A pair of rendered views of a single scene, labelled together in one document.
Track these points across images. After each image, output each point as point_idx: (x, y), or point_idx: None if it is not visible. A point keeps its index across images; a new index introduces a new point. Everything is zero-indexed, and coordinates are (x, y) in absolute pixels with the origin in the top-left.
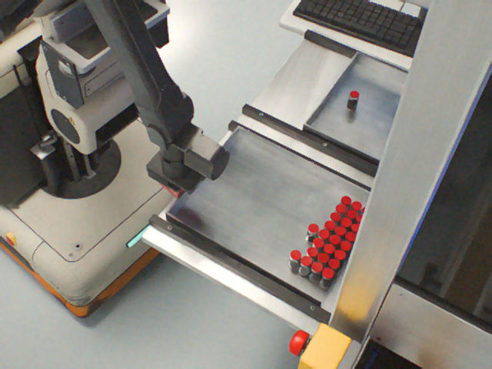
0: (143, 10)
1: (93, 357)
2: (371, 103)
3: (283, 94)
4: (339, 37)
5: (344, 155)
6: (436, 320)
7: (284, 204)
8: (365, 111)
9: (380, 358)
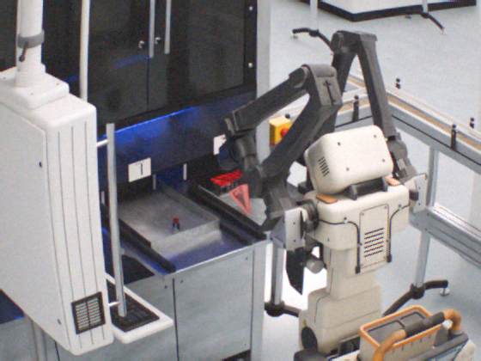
0: (305, 234)
1: None
2: (161, 231)
3: (216, 248)
4: (135, 297)
5: (203, 208)
6: None
7: (253, 205)
8: (168, 229)
9: None
